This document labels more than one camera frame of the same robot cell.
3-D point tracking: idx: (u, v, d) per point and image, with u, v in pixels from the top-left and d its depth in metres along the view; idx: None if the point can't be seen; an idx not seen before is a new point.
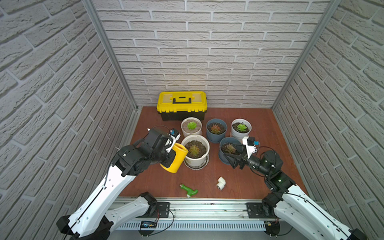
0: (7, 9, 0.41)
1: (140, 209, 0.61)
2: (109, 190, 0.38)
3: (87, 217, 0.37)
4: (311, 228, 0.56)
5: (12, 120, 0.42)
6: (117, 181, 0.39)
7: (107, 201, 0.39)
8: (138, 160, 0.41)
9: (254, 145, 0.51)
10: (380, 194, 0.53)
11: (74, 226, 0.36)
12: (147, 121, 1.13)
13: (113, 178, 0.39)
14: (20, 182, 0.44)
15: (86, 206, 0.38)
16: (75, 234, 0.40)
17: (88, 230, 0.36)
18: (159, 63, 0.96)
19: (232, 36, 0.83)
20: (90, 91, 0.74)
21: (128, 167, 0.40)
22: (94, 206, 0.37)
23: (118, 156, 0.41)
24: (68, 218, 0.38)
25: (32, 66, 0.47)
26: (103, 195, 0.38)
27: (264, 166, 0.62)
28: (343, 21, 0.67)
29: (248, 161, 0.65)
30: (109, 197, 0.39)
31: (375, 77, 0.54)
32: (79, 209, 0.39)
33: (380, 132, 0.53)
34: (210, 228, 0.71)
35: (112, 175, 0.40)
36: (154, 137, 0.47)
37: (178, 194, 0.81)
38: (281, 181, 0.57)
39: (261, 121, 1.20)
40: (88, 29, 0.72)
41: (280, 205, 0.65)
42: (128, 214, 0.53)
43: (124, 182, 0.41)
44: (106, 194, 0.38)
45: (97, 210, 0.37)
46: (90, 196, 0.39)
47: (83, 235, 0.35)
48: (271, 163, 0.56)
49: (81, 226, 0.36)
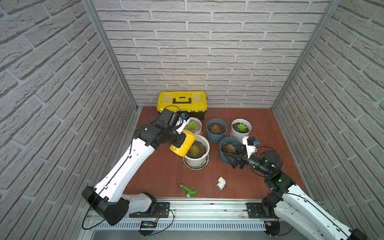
0: (7, 9, 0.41)
1: (147, 201, 0.63)
2: (134, 158, 0.43)
3: (116, 182, 0.39)
4: (312, 227, 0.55)
5: (12, 120, 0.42)
6: (142, 149, 0.44)
7: (133, 169, 0.44)
8: (158, 132, 0.47)
9: (254, 145, 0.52)
10: (380, 194, 0.53)
11: (102, 192, 0.38)
12: (147, 121, 1.13)
13: (138, 148, 0.44)
14: (19, 182, 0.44)
15: (113, 173, 0.40)
16: (104, 198, 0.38)
17: (115, 196, 0.39)
18: (159, 63, 0.96)
19: (232, 36, 0.83)
20: (90, 91, 0.74)
21: (150, 138, 0.45)
22: (122, 173, 0.40)
23: (139, 131, 0.46)
24: (94, 187, 0.39)
25: (32, 66, 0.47)
26: (129, 163, 0.42)
27: (264, 166, 0.62)
28: (343, 21, 0.67)
29: (248, 161, 0.65)
30: (135, 165, 0.44)
31: (375, 77, 0.54)
32: (105, 178, 0.40)
33: (380, 132, 0.53)
34: (210, 228, 0.71)
35: (136, 145, 0.44)
36: (168, 115, 0.54)
37: (178, 194, 0.81)
38: (281, 180, 0.57)
39: (261, 121, 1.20)
40: (88, 29, 0.72)
41: (280, 205, 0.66)
42: (137, 201, 0.55)
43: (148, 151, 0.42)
44: (132, 162, 0.42)
45: (125, 175, 0.41)
46: (116, 165, 0.42)
47: (111, 200, 0.37)
48: (272, 163, 0.56)
49: (110, 192, 0.38)
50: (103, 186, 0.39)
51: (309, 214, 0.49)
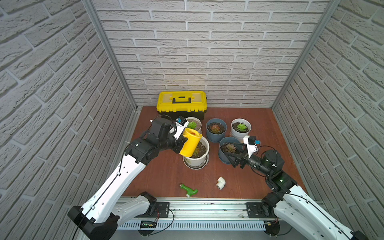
0: (7, 9, 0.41)
1: (143, 207, 0.61)
2: (124, 176, 0.41)
3: (104, 202, 0.38)
4: (312, 228, 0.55)
5: (12, 120, 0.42)
6: (132, 167, 0.43)
7: (121, 188, 0.42)
8: (150, 149, 0.46)
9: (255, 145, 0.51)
10: (380, 194, 0.53)
11: (89, 213, 0.37)
12: (147, 121, 1.13)
13: (129, 165, 0.43)
14: (20, 182, 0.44)
15: (101, 193, 0.39)
16: (91, 221, 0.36)
17: (103, 217, 0.38)
18: (159, 63, 0.96)
19: (232, 36, 0.83)
20: (90, 91, 0.74)
21: (141, 154, 0.44)
22: (110, 192, 0.39)
23: (130, 147, 0.45)
24: (81, 207, 0.38)
25: (32, 66, 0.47)
26: (119, 181, 0.41)
27: (265, 166, 0.61)
28: (343, 21, 0.67)
29: (249, 161, 0.65)
30: (124, 183, 0.42)
31: (375, 77, 0.54)
32: (93, 198, 0.39)
33: (380, 132, 0.53)
34: (210, 228, 0.71)
35: (127, 162, 0.43)
36: (158, 128, 0.51)
37: (178, 194, 0.81)
38: (283, 181, 0.56)
39: (261, 121, 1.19)
40: (88, 29, 0.72)
41: (280, 205, 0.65)
42: (131, 210, 0.53)
43: (137, 168, 0.45)
44: (122, 179, 0.41)
45: (114, 195, 0.40)
46: (105, 184, 0.41)
47: (98, 222, 0.36)
48: (274, 163, 0.55)
49: (97, 212, 0.37)
50: (90, 206, 0.38)
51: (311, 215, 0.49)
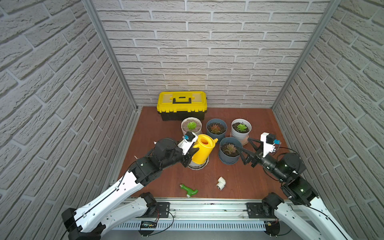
0: (7, 9, 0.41)
1: (138, 211, 0.61)
2: (120, 192, 0.43)
3: (94, 214, 0.40)
4: (312, 234, 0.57)
5: (12, 120, 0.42)
6: (129, 186, 0.45)
7: (114, 203, 0.43)
8: (151, 172, 0.48)
9: (272, 144, 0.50)
10: (380, 194, 0.53)
11: (79, 219, 0.39)
12: (147, 121, 1.13)
13: (128, 183, 0.45)
14: (19, 182, 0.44)
15: (95, 203, 0.41)
16: (78, 228, 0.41)
17: (90, 227, 0.39)
18: (159, 63, 0.96)
19: (233, 36, 0.83)
20: (90, 91, 0.74)
21: (142, 176, 0.46)
22: (103, 205, 0.41)
23: (135, 164, 0.48)
24: (75, 211, 0.41)
25: (32, 66, 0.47)
26: (114, 196, 0.42)
27: (280, 169, 0.54)
28: (343, 22, 0.67)
29: (263, 161, 0.58)
30: (118, 199, 0.44)
31: (375, 77, 0.54)
32: (88, 205, 0.41)
33: (380, 132, 0.53)
34: (210, 228, 0.71)
35: (127, 179, 0.45)
36: (160, 151, 0.49)
37: (178, 194, 0.81)
38: (304, 190, 0.49)
39: (261, 121, 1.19)
40: (88, 29, 0.72)
41: (281, 207, 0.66)
42: (122, 216, 0.53)
43: (134, 188, 0.47)
44: (117, 195, 0.43)
45: (105, 208, 0.41)
46: (102, 194, 0.43)
47: (84, 230, 0.38)
48: (294, 169, 0.47)
49: (86, 221, 0.39)
50: (82, 213, 0.40)
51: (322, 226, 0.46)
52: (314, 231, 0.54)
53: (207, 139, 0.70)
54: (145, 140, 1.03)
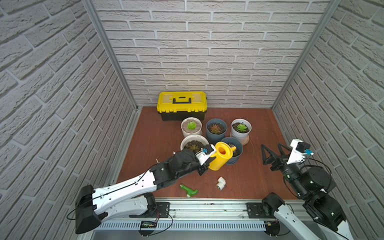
0: (8, 9, 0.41)
1: (137, 210, 0.61)
2: (137, 187, 0.47)
3: (111, 198, 0.43)
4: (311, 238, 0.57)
5: (12, 120, 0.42)
6: (148, 185, 0.50)
7: (128, 194, 0.47)
8: (166, 180, 0.53)
9: (302, 153, 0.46)
10: (380, 195, 0.53)
11: (96, 199, 0.41)
12: (147, 121, 1.13)
13: (147, 182, 0.48)
14: (20, 182, 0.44)
15: (114, 188, 0.44)
16: (93, 206, 0.40)
17: (102, 209, 0.42)
18: (159, 63, 0.96)
19: (233, 36, 0.83)
20: (90, 91, 0.74)
21: (159, 180, 0.51)
22: (121, 192, 0.44)
23: (156, 167, 0.52)
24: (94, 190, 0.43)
25: (32, 66, 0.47)
26: (131, 188, 0.46)
27: (303, 183, 0.47)
28: (343, 21, 0.67)
29: (285, 168, 0.53)
30: (132, 193, 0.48)
31: (375, 77, 0.54)
32: (107, 188, 0.44)
33: (380, 132, 0.53)
34: (210, 228, 0.71)
35: (147, 178, 0.49)
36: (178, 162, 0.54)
37: (178, 194, 0.81)
38: (334, 214, 0.42)
39: (261, 121, 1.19)
40: (88, 29, 0.72)
41: (282, 209, 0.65)
42: (123, 210, 0.54)
43: (151, 188, 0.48)
44: (134, 189, 0.47)
45: (121, 196, 0.45)
46: (122, 183, 0.46)
47: (97, 211, 0.41)
48: (321, 186, 0.41)
49: (101, 203, 0.41)
50: (98, 195, 0.42)
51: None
52: (313, 235, 0.55)
53: (226, 149, 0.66)
54: (145, 140, 1.03)
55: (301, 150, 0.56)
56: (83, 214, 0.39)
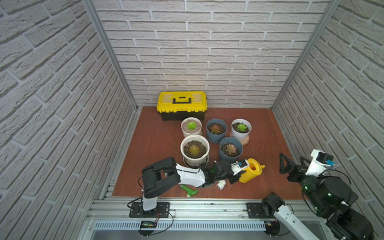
0: (8, 9, 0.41)
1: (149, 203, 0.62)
2: (197, 175, 0.61)
3: (186, 175, 0.57)
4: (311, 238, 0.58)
5: (12, 120, 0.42)
6: (203, 178, 0.65)
7: (191, 178, 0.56)
8: (207, 181, 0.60)
9: (323, 163, 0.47)
10: (380, 195, 0.53)
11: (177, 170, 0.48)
12: (147, 121, 1.13)
13: (202, 176, 0.63)
14: (19, 182, 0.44)
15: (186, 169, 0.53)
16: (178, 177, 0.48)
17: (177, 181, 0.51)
18: (159, 63, 0.96)
19: (233, 36, 0.83)
20: (90, 91, 0.74)
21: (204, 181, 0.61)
22: (190, 174, 0.58)
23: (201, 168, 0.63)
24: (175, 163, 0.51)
25: (32, 66, 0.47)
26: (195, 174, 0.60)
27: (320, 196, 0.44)
28: (343, 21, 0.67)
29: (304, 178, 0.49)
30: (192, 179, 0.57)
31: (375, 77, 0.54)
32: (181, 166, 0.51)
33: (380, 132, 0.53)
34: (211, 228, 0.71)
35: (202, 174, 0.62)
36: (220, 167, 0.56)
37: (178, 193, 0.81)
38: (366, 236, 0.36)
39: (261, 121, 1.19)
40: (88, 29, 0.72)
41: (283, 209, 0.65)
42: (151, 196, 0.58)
43: (200, 183, 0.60)
44: (195, 176, 0.61)
45: (189, 177, 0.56)
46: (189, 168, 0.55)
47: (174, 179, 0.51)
48: (341, 198, 0.37)
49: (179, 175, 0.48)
50: (179, 169, 0.49)
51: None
52: (313, 236, 0.56)
53: (255, 165, 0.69)
54: (144, 140, 1.03)
55: (321, 159, 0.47)
56: (170, 180, 0.48)
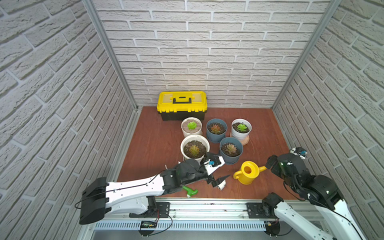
0: (8, 9, 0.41)
1: (138, 209, 0.61)
2: (147, 188, 0.50)
3: (122, 194, 0.44)
4: (312, 231, 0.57)
5: (12, 120, 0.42)
6: (157, 187, 0.52)
7: (139, 193, 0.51)
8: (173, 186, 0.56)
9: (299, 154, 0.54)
10: (380, 195, 0.53)
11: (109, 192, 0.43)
12: (147, 121, 1.13)
13: (155, 184, 0.51)
14: (20, 182, 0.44)
15: (127, 185, 0.46)
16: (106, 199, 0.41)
17: (110, 204, 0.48)
18: (159, 63, 0.96)
19: (233, 36, 0.83)
20: (90, 91, 0.74)
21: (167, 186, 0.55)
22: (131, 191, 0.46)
23: (166, 173, 0.55)
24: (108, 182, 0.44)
25: (32, 66, 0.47)
26: (142, 189, 0.49)
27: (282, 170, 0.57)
28: (343, 22, 0.67)
29: None
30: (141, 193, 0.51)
31: (375, 77, 0.54)
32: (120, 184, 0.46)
33: (381, 132, 0.53)
34: (211, 228, 0.71)
35: (156, 181, 0.51)
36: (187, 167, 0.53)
37: (178, 194, 0.81)
38: (329, 192, 0.41)
39: (261, 121, 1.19)
40: (88, 29, 0.72)
41: (281, 206, 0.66)
42: (126, 205, 0.54)
43: (157, 193, 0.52)
44: (144, 189, 0.50)
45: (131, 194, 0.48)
46: (135, 182, 0.48)
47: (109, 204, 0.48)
48: (289, 162, 0.48)
49: (113, 197, 0.42)
50: (113, 188, 0.44)
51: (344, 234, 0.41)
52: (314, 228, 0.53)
53: (251, 167, 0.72)
54: (144, 140, 1.03)
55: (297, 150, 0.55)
56: (96, 204, 0.40)
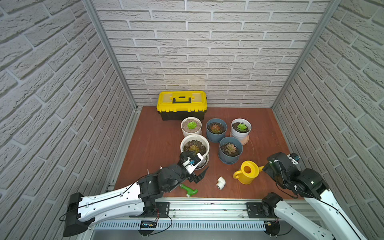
0: (8, 9, 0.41)
1: (133, 213, 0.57)
2: (122, 199, 0.48)
3: (96, 208, 0.45)
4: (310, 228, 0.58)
5: (12, 120, 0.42)
6: (132, 196, 0.49)
7: (114, 204, 0.48)
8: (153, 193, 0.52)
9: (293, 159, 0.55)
10: (380, 195, 0.53)
11: (82, 208, 0.44)
12: (147, 121, 1.13)
13: (131, 193, 0.49)
14: (20, 182, 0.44)
15: (100, 199, 0.46)
16: (78, 215, 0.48)
17: (86, 218, 0.44)
18: (159, 63, 0.96)
19: (232, 36, 0.83)
20: (90, 91, 0.74)
21: (146, 193, 0.51)
22: (104, 204, 0.46)
23: (145, 180, 0.53)
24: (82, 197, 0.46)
25: (32, 66, 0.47)
26: (117, 200, 0.47)
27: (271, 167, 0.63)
28: (344, 22, 0.67)
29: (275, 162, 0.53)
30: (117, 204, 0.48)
31: (375, 77, 0.54)
32: (94, 197, 0.46)
33: (380, 132, 0.53)
34: (211, 228, 0.71)
35: (132, 189, 0.50)
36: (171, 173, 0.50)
37: (178, 194, 0.81)
38: (314, 183, 0.44)
39: (261, 121, 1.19)
40: (88, 29, 0.72)
41: (281, 205, 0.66)
42: (113, 213, 0.54)
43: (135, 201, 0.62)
44: (118, 200, 0.47)
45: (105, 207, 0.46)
46: (108, 194, 0.47)
47: (83, 219, 0.43)
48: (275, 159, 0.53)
49: (86, 212, 0.43)
50: (86, 203, 0.45)
51: (340, 231, 0.42)
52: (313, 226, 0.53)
53: (251, 167, 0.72)
54: (145, 140, 1.03)
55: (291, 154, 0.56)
56: (69, 220, 0.41)
